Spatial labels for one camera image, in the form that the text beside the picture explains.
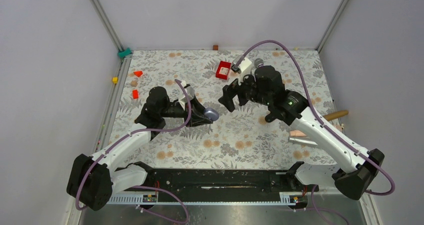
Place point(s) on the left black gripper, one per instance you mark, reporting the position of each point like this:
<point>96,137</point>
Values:
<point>198,108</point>

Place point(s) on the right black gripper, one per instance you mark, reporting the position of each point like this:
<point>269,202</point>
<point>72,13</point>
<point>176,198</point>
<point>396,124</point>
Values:
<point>231,90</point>

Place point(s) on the lavender earbud charging case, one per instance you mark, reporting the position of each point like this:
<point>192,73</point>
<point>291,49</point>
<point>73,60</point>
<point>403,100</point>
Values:
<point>211,114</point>

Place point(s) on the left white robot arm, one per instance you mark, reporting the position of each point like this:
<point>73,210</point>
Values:
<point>95,178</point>

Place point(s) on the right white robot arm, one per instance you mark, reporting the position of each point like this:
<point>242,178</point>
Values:
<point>355,166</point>

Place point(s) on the red open box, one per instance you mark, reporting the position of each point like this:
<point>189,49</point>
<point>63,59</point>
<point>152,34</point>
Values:
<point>223,70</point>

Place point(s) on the floral patterned mat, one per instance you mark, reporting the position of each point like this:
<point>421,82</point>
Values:
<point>241,139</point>

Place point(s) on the purple glitter microphone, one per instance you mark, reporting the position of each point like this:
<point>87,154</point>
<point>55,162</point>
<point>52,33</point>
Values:
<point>258,62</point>

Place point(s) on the red small block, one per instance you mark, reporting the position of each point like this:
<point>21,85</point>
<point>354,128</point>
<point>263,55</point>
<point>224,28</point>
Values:
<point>135,94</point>

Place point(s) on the tan small block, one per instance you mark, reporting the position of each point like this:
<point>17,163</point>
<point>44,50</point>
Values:
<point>133,83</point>

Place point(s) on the orange triangular block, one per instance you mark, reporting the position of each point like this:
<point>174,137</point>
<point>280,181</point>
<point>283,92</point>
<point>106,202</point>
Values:
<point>138,73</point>

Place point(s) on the pink cylinder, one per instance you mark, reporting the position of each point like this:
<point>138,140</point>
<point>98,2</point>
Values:
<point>297,133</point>

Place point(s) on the silver metal cylinder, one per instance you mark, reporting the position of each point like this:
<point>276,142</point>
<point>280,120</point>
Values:
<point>302,141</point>

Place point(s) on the teal block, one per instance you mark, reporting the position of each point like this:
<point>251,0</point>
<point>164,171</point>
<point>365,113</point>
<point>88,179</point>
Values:
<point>124,53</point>

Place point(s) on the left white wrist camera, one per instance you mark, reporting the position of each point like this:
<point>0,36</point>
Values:
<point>186,95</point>

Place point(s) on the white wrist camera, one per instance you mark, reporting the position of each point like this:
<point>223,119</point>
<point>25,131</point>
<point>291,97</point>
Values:
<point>186,95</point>
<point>242,67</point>

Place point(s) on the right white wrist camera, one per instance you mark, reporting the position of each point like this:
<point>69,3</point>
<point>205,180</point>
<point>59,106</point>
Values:
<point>242,67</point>

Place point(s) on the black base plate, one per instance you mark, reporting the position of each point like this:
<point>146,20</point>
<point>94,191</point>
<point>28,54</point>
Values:
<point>223,185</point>

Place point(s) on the wooden handle stick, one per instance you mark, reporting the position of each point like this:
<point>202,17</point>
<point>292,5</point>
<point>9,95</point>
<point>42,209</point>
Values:
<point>336,115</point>

